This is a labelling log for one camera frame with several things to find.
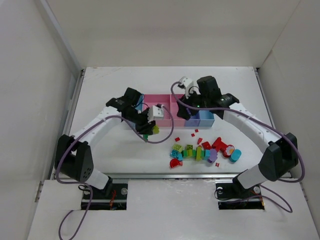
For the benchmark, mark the red lego cluster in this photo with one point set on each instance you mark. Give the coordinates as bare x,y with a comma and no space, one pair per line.
218,145

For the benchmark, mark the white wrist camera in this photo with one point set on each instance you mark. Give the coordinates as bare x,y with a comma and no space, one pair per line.
187,84
156,112

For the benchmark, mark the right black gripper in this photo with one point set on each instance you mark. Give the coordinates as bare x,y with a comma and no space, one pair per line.
186,110

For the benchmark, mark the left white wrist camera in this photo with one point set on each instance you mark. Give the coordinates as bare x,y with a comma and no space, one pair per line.
156,112

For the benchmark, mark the light blue bin left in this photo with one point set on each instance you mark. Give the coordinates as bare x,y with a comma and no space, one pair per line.
140,103

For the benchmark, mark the red round flower lego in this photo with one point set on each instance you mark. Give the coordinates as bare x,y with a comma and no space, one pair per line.
227,152

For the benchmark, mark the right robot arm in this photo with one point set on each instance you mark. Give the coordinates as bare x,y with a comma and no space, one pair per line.
279,151

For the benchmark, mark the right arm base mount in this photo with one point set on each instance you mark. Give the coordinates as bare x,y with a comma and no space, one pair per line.
231,198

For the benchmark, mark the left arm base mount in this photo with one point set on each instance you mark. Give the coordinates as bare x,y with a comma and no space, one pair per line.
114,200

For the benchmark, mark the red dome lego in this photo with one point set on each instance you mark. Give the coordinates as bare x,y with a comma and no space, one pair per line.
175,163

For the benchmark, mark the teal lego bricks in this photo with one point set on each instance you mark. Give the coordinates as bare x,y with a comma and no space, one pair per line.
176,155

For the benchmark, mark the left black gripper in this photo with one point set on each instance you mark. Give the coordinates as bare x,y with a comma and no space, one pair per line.
144,122

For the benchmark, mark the lime printed lego brick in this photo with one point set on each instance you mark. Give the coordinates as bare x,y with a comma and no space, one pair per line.
177,148

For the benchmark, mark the green lego row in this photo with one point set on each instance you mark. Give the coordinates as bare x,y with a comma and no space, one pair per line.
197,153

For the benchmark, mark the lavender flower lego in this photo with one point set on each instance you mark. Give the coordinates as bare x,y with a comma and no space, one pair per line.
212,156

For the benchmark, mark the metal table rail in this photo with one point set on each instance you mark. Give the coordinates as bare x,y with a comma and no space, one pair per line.
171,175

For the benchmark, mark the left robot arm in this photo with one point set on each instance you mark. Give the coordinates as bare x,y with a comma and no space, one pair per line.
73,156

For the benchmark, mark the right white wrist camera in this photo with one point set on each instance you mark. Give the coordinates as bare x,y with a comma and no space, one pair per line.
187,84

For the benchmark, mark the green L lego stack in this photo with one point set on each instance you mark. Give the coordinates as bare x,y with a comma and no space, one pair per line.
153,131

